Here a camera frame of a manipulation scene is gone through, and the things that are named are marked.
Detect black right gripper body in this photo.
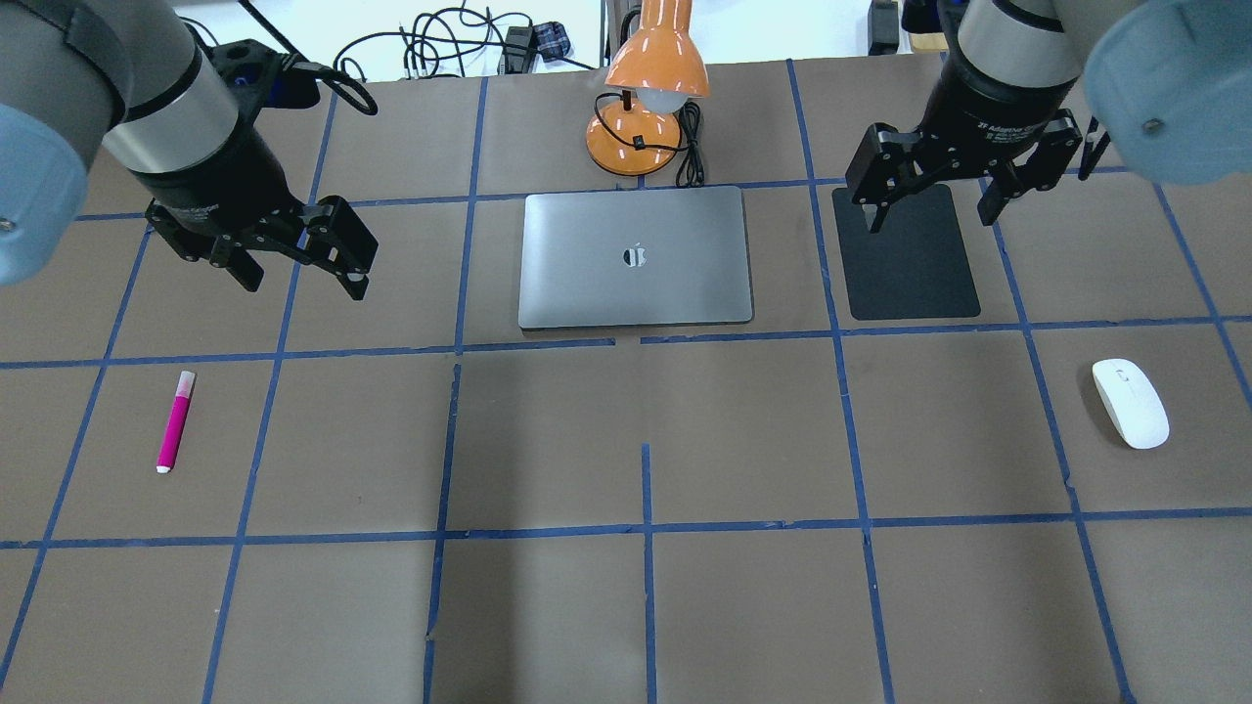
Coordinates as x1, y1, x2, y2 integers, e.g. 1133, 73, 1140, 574
914, 45, 1060, 188

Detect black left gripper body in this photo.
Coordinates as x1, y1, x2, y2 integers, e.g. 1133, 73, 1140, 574
133, 123, 305, 264

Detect pink marker pen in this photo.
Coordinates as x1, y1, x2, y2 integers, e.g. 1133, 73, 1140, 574
157, 370, 197, 475

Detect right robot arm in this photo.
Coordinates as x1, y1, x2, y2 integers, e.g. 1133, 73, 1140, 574
845, 1, 1251, 233

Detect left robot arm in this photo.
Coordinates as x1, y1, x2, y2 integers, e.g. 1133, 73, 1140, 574
1, 1, 379, 299

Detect black mousepad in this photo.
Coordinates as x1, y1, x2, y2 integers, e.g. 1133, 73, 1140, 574
831, 185, 982, 322

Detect white computer mouse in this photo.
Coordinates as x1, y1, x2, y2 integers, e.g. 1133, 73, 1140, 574
1090, 358, 1171, 450

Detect silver closed laptop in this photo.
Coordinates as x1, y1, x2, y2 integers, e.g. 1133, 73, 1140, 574
515, 185, 754, 329

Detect orange desk lamp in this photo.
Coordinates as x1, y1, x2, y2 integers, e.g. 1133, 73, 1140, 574
585, 1, 710, 188

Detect black power adapter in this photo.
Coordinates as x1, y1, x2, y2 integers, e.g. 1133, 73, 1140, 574
497, 25, 537, 75

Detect black lamp power cable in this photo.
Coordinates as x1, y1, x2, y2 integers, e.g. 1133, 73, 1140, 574
595, 93, 707, 189

